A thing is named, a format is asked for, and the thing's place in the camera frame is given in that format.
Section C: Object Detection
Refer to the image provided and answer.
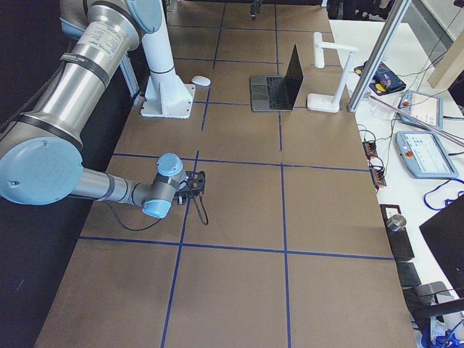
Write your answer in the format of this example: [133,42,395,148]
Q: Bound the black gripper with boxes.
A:
[174,178,191,205]

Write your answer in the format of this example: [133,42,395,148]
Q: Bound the grey laptop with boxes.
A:
[249,45,304,112]

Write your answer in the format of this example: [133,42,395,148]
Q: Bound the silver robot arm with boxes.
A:
[1,1,195,219]

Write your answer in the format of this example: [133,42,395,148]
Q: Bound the white computer mouse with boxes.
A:
[191,75,211,87]

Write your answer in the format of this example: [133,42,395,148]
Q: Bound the white desk lamp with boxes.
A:
[307,32,359,113]

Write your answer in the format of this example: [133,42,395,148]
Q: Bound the blue patterned pouch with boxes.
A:
[369,62,406,96]

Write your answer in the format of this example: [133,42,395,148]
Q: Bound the black power strip far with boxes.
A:
[362,141,378,159]

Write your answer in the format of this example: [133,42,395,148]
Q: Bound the black power strip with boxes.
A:
[369,164,386,189]
[362,141,378,159]

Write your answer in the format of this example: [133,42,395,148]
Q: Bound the black power strip near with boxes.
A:
[369,164,386,189]

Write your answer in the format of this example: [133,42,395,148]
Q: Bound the far teach pendant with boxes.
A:
[397,91,443,130]

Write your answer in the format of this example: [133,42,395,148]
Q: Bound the teach pendant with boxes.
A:
[397,91,443,130]
[394,131,459,179]

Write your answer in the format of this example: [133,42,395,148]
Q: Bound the silver metal cylinder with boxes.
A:
[386,214,407,233]

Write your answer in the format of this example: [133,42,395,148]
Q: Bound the near teach pendant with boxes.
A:
[394,131,459,179]

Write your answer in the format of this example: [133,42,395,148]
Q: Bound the black flat block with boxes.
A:
[380,204,415,262]

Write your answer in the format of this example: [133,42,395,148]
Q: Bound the white pedestal column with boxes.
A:
[141,1,195,119]

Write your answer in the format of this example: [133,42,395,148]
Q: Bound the aluminium frame post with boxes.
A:
[347,0,412,113]

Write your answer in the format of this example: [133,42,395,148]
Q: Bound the blue lanyard cord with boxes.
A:
[423,178,464,211]

